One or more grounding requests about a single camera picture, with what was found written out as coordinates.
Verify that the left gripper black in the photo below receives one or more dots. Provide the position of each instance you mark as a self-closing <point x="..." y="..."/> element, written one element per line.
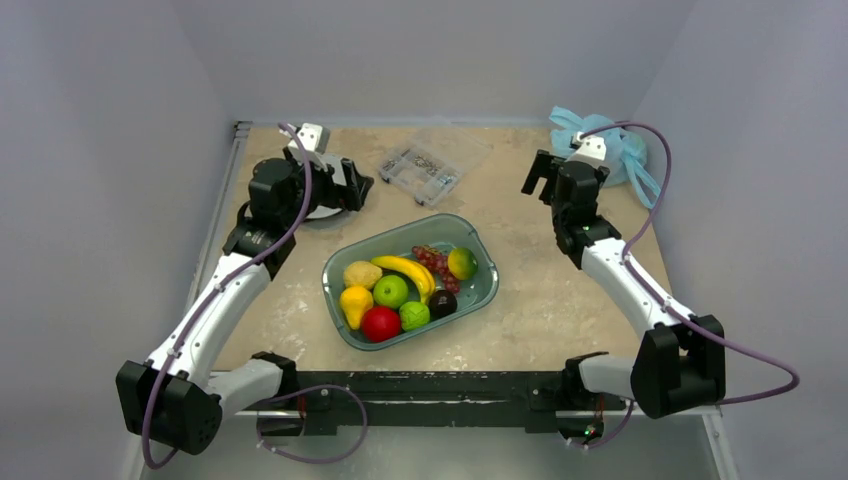
<point x="351" y="194"/>

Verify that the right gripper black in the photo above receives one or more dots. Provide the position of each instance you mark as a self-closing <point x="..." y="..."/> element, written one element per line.
<point x="555" y="178"/>

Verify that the light blue plastic bag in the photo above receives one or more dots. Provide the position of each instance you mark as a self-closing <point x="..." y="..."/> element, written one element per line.
<point x="626" y="154"/>

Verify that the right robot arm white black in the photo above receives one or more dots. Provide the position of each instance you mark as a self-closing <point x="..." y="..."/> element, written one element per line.
<point x="680" y="363"/>

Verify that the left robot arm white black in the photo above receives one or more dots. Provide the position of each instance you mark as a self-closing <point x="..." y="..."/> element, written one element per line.
<point x="172" y="398"/>

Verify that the pale yellow fake lemon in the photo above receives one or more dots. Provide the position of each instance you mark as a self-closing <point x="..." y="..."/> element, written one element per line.
<point x="362" y="274"/>

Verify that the yellow fake pear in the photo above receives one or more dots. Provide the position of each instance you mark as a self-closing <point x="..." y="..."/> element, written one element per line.
<point x="355" y="302"/>

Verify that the green fake apple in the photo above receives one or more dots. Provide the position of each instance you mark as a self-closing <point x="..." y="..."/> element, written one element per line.
<point x="391" y="291"/>

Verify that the green yellow fake mango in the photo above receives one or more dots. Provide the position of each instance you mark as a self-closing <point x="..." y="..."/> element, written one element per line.
<point x="462" y="263"/>

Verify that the red fake grapes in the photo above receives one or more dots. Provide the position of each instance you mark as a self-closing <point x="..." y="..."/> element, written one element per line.
<point x="436" y="263"/>

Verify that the yellow fake banana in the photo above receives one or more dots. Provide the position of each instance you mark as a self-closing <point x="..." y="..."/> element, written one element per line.
<point x="417" y="273"/>

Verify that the red fake apple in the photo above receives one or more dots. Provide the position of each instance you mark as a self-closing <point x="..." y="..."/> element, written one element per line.
<point x="380" y="324"/>

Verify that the green fake cabbage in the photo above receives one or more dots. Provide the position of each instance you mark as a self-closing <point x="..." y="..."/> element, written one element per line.
<point x="414" y="315"/>

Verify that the dark purple fake plum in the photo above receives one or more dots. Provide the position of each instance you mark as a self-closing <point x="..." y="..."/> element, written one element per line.
<point x="442" y="303"/>

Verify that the white filament spool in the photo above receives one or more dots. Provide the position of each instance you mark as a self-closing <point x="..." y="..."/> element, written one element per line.
<point x="322" y="212"/>

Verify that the clear plastic screw box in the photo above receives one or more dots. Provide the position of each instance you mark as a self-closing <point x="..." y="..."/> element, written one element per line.
<point x="431" y="162"/>

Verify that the teal plastic tub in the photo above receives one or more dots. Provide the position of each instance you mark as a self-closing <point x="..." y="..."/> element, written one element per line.
<point x="442" y="231"/>

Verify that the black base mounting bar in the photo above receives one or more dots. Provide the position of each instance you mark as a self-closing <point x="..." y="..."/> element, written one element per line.
<point x="534" y="402"/>

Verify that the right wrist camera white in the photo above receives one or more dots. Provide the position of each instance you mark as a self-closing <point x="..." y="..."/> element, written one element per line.
<point x="588" y="149"/>

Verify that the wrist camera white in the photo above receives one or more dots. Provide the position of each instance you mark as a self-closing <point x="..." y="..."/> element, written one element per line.
<point x="313" y="137"/>
<point x="588" y="149"/>

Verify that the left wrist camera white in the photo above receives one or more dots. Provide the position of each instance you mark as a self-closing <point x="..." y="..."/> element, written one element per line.
<point x="313" y="137"/>

